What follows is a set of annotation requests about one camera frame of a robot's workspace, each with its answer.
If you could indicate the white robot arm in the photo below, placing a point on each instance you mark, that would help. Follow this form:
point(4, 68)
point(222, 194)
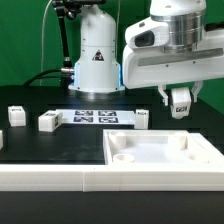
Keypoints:
point(171, 46)

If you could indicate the white U-shaped obstacle fence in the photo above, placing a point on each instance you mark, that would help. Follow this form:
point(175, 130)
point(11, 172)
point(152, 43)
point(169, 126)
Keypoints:
point(21, 176)

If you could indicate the white marker sheet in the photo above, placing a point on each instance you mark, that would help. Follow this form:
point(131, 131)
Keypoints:
point(74, 116)

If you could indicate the white square tabletop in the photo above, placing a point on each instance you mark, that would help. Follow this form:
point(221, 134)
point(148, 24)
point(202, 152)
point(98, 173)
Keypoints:
point(158, 147)

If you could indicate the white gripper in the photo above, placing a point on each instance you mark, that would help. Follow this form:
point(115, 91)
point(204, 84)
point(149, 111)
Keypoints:
point(147, 67)

